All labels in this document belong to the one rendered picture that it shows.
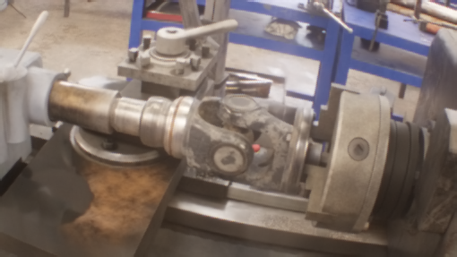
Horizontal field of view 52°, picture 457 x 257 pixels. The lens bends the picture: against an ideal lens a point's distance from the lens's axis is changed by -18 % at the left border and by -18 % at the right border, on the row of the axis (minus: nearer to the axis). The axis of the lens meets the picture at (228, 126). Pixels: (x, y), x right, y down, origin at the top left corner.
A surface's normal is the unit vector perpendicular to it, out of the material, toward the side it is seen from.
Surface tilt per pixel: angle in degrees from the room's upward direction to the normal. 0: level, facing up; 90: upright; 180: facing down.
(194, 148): 90
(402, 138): 21
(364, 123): 30
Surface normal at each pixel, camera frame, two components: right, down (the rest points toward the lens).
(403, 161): -0.06, -0.26
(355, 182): -0.16, 0.21
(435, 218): -0.20, 0.46
